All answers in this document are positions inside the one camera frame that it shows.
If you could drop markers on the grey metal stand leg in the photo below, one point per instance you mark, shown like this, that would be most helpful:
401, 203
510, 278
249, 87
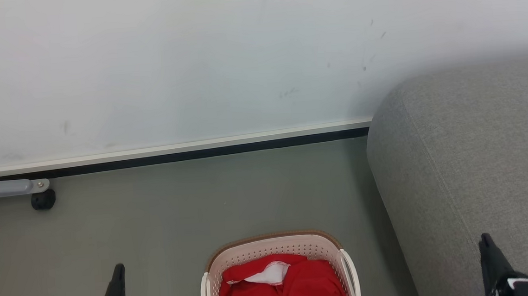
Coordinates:
2, 188

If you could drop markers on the white and black baseboard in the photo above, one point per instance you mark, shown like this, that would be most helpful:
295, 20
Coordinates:
199, 149

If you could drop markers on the black caster wheel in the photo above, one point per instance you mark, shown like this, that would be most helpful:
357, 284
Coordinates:
43, 200

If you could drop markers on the white perforated laundry basket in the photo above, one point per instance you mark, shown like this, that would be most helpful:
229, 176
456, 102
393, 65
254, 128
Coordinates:
252, 252

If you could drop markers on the grey fabric sofa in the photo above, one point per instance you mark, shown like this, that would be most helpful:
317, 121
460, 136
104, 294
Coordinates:
469, 152

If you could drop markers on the red and white garment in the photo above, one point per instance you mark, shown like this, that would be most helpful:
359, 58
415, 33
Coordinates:
311, 288

